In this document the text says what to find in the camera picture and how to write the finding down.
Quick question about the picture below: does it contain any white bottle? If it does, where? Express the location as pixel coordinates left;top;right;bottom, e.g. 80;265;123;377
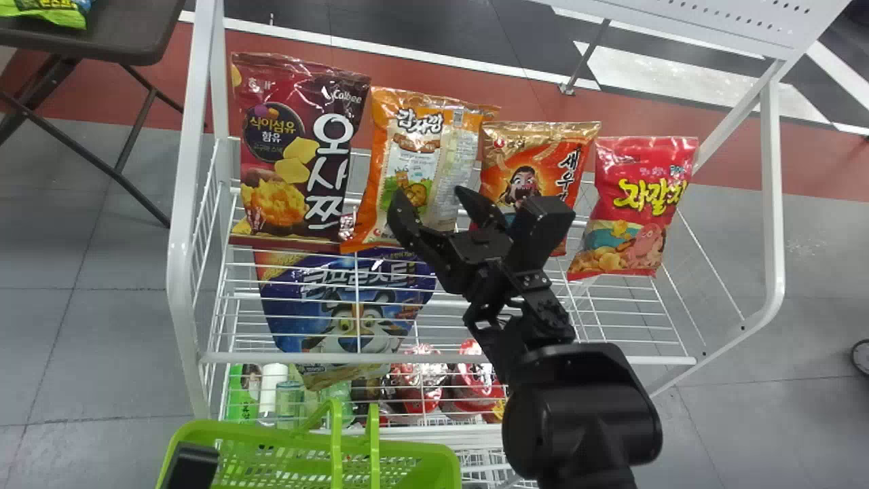
261;363;291;416

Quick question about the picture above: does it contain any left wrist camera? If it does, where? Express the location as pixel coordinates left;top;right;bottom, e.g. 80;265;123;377
159;442;220;489

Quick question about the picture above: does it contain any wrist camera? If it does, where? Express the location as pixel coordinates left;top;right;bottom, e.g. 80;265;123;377
505;195;577;274
159;442;220;489

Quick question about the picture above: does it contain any white wire rack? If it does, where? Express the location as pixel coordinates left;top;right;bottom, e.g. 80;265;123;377
166;0;853;489

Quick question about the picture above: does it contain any gold and orange snack packet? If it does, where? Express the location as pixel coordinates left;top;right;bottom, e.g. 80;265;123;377
478;120;602;257

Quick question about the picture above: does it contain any green basket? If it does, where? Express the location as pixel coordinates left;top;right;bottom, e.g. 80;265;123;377
154;399;463;489

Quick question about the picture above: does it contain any green snack packet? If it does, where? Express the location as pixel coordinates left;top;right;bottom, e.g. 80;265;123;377
0;0;93;30

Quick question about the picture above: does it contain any green can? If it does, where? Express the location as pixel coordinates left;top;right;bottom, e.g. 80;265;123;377
275;380;307;427

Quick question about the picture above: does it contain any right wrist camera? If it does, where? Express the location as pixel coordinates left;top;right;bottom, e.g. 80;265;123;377
505;195;577;274

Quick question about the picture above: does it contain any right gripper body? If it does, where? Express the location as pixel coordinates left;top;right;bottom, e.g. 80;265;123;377
418;226;517;303

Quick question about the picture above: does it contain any blue cereal bag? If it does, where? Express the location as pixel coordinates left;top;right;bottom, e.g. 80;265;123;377
254;245;438;392

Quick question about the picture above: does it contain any dark side table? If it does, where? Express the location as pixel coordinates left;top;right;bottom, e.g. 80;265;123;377
0;0;188;229

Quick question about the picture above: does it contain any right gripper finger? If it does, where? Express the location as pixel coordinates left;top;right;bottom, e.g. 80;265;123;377
455;185;509;236
386;187;437;257

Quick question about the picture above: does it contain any red snack packet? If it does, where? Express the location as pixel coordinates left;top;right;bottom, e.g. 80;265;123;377
566;135;700;281

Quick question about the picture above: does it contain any green bottle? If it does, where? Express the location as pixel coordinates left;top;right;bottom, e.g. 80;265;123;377
226;363;263;423

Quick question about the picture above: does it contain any maroon snack packet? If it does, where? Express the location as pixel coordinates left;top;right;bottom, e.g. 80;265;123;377
229;52;372;247

